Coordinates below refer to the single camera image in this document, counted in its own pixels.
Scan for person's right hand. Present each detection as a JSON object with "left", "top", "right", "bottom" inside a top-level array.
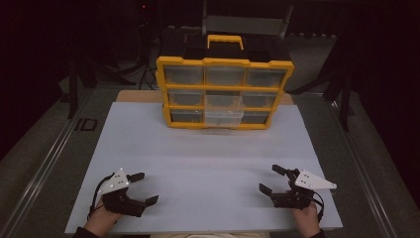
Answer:
[{"left": 291, "top": 200, "right": 322, "bottom": 238}]

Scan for clear plastic drawer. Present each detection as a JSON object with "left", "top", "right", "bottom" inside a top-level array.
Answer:
[{"left": 203, "top": 90, "right": 245, "bottom": 129}]

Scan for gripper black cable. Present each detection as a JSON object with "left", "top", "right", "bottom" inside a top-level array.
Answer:
[
  {"left": 86, "top": 174, "right": 115, "bottom": 222},
  {"left": 309, "top": 190, "right": 326, "bottom": 222}
]

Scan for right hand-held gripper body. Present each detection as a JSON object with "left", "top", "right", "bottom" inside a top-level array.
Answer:
[{"left": 268, "top": 168, "right": 338, "bottom": 210}]

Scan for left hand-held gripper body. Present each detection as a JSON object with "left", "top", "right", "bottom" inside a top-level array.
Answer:
[{"left": 97, "top": 167, "right": 147, "bottom": 218}]

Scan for black tripod stand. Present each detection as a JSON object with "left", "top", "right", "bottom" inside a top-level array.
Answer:
[
  {"left": 291, "top": 31, "right": 358, "bottom": 133},
  {"left": 65, "top": 43, "right": 137, "bottom": 120}
]

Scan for person's left hand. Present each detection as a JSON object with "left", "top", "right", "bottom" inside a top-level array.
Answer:
[{"left": 83, "top": 197, "right": 126, "bottom": 238}]

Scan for metal floor rail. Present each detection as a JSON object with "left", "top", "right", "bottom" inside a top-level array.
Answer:
[
  {"left": 328, "top": 95, "right": 399, "bottom": 238},
  {"left": 0, "top": 88, "right": 95, "bottom": 238}
]

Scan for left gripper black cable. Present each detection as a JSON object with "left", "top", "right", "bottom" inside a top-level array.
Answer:
[{"left": 86, "top": 174, "right": 115, "bottom": 222}]

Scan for yellow and black drawer organizer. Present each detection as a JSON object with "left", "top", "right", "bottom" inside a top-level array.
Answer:
[{"left": 155, "top": 34, "right": 295, "bottom": 131}]

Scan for black floor cables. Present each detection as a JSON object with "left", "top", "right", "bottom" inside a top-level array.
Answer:
[{"left": 138, "top": 19, "right": 160, "bottom": 91}]

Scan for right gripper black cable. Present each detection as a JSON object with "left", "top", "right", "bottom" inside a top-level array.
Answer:
[{"left": 309, "top": 190, "right": 326, "bottom": 222}]

